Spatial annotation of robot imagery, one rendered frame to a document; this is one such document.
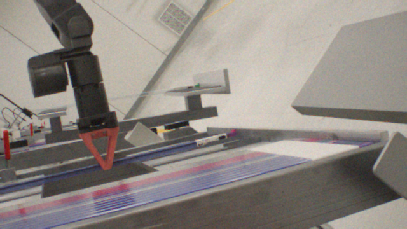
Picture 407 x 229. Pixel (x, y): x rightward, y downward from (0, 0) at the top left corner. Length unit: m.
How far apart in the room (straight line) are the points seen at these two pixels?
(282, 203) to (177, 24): 8.47
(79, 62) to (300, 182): 0.52
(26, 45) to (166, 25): 2.30
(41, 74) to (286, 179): 0.53
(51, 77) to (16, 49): 7.73
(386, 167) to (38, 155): 1.54
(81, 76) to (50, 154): 1.01
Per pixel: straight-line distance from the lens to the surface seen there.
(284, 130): 0.81
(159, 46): 8.82
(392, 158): 0.52
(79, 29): 0.93
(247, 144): 0.89
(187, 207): 0.49
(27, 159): 1.92
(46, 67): 0.93
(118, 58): 8.69
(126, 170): 1.16
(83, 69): 0.93
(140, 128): 1.45
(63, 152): 1.92
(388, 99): 0.92
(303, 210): 0.53
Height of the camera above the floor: 1.02
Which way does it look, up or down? 13 degrees down
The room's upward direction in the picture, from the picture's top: 54 degrees counter-clockwise
